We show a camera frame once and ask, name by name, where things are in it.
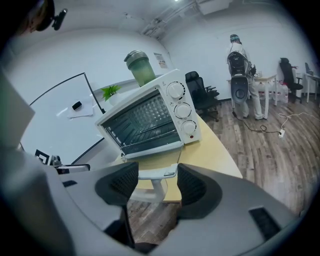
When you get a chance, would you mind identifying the black framed whiteboard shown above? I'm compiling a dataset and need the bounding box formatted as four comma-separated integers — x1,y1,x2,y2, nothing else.
19,72,106,166

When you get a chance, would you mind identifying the green shaker bottle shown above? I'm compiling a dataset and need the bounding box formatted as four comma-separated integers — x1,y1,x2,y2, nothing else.
123,49,157,88

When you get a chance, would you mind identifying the black backpack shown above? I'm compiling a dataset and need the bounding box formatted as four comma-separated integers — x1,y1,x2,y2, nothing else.
226,50,247,76

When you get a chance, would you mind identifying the white table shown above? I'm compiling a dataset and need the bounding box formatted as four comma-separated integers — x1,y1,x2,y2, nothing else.
226,73,279,120

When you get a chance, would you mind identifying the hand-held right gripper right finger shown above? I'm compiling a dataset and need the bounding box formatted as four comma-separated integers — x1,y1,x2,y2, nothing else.
175,162,223,221

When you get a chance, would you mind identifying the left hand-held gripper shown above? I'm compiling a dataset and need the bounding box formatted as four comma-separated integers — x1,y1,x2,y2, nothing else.
34,148,91,175

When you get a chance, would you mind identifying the cluster of clear water jugs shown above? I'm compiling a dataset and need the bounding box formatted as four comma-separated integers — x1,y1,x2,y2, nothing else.
254,79,290,104

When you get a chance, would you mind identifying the black office chair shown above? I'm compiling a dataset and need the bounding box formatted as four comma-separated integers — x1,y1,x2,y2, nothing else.
279,57,304,104
184,70,221,123

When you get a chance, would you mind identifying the grey oval shell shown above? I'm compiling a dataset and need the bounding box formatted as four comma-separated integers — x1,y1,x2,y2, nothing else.
230,73,251,106

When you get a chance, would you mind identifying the white paper sheet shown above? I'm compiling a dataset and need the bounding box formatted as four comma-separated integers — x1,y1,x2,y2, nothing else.
67,98,95,119

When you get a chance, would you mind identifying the green plant in white pot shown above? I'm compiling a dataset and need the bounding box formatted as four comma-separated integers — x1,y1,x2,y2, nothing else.
100,84,123,106

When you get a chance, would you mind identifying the black cable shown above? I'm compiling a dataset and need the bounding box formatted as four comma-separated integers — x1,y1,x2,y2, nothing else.
232,109,282,134

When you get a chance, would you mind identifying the light wooden table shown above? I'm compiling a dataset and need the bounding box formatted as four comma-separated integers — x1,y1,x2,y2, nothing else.
109,109,244,204

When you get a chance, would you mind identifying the wall poster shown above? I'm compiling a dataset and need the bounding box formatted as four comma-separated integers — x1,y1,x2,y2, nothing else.
152,52,168,70

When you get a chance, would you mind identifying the black head-worn camera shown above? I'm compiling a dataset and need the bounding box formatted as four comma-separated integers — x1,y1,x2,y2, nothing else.
50,8,69,31

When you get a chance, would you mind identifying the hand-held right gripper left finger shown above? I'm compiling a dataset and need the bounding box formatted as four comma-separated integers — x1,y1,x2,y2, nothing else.
94,161,140,249

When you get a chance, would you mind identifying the white cable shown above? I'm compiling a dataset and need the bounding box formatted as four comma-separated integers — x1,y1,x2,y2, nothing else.
277,111,316,134

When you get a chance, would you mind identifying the white glass oven door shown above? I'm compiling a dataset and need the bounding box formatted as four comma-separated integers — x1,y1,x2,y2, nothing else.
120,140,186,204

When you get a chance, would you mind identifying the white oven housing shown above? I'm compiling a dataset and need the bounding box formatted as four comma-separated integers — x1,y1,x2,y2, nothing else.
94,68,202,157

